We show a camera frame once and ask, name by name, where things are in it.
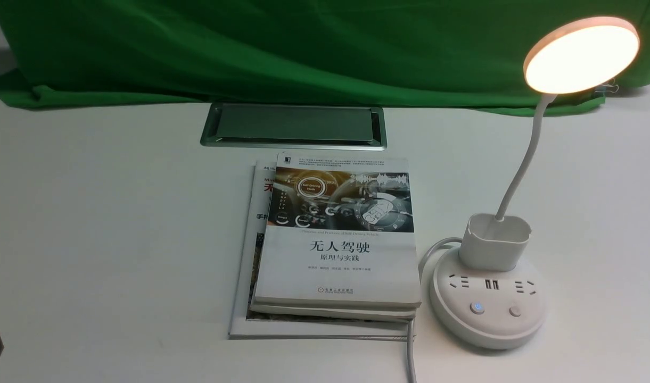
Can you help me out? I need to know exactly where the white desk lamp with base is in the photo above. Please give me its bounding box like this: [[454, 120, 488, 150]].
[[419, 15, 640, 351]]

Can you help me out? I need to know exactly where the top book self-driving cover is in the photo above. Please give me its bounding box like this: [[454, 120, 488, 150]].
[[253, 152, 421, 310]]

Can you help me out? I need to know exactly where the middle white book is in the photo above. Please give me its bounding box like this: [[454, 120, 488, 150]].
[[249, 303, 417, 322]]

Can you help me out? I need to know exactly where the bottom large white book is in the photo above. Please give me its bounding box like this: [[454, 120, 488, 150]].
[[229, 161, 407, 342]]

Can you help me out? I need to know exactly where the green backdrop cloth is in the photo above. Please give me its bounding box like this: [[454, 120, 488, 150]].
[[0, 1, 650, 116]]

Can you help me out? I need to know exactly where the metal binder clip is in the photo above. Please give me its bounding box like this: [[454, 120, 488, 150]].
[[595, 78, 621, 97]]

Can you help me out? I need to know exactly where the silver desk cable hatch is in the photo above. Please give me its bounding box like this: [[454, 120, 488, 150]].
[[199, 102, 388, 151]]

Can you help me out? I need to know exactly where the white lamp power cable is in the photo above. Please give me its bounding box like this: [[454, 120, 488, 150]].
[[406, 237, 463, 383]]

